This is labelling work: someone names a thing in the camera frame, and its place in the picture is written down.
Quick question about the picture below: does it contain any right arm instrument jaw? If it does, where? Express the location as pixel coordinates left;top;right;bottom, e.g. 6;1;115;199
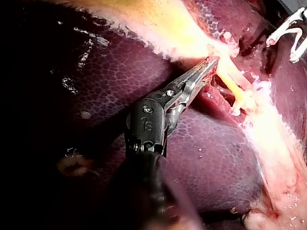
266;7;307;47
289;33;307;64

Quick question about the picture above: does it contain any left arm instrument jaw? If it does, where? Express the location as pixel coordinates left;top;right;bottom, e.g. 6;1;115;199
170;57;218;91
181;60;220;107

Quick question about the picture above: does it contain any left arm instrument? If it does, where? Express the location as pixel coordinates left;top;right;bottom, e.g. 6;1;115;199
124;86;189;158

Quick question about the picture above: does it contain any white clip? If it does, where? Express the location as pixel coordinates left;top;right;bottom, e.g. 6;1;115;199
283;26;303;55

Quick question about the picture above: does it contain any gallbladder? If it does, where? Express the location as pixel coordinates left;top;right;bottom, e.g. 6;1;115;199
80;0;240;62

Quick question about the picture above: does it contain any thin tube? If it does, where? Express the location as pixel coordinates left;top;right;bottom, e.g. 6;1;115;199
215;69;242;103
222;54;252;91

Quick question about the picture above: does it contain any dark red liver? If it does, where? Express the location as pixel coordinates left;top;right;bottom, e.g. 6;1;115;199
14;0;307;230

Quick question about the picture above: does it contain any pale fatty tissue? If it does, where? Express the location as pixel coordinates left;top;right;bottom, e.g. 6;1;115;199
239;80;307;230

